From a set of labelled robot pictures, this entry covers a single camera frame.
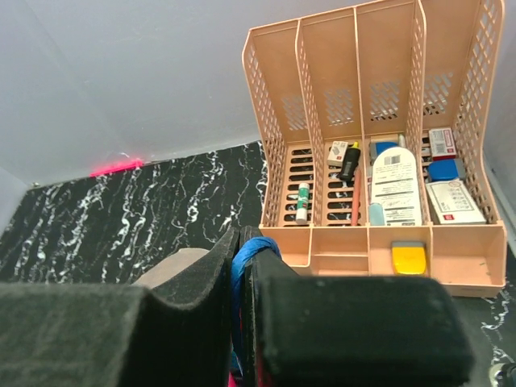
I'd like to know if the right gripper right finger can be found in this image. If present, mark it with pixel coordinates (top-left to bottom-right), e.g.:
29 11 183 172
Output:
253 245 475 386

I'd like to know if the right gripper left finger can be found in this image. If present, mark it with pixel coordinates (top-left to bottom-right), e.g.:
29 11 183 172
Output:
1 228 239 386

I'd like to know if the blue checkered paper bag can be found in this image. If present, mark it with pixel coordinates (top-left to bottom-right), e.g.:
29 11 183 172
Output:
132 235 283 387

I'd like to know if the pink snack bag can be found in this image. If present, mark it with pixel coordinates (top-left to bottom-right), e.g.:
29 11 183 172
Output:
227 369 242 387

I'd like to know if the glue stick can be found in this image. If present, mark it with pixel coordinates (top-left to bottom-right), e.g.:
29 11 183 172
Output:
295 182 310 225

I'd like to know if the light blue eraser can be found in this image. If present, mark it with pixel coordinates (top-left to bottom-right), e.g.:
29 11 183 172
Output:
368 202 386 227

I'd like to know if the orange pencil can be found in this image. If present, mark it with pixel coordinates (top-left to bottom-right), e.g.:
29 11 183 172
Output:
351 169 362 227

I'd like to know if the white tube with label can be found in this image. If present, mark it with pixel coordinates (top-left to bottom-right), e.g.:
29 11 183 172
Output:
371 147 422 227

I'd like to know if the small staples box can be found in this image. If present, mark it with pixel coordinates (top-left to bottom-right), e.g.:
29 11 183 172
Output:
327 141 348 168

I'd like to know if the black yellow highlighter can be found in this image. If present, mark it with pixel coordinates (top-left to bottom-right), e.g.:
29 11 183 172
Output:
338 141 361 181

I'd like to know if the white red paper box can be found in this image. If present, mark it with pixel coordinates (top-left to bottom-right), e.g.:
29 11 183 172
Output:
426 179 486 225

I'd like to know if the blue box behind tube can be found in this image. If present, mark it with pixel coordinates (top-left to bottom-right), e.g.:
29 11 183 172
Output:
369 134 406 162

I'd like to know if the blue stamp pad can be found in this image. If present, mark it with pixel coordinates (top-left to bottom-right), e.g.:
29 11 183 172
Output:
427 159 466 182

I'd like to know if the orange desk organizer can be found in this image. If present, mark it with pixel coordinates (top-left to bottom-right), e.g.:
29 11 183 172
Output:
242 1 507 298

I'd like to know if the red white staples box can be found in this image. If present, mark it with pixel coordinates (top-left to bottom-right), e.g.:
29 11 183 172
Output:
428 127 457 160

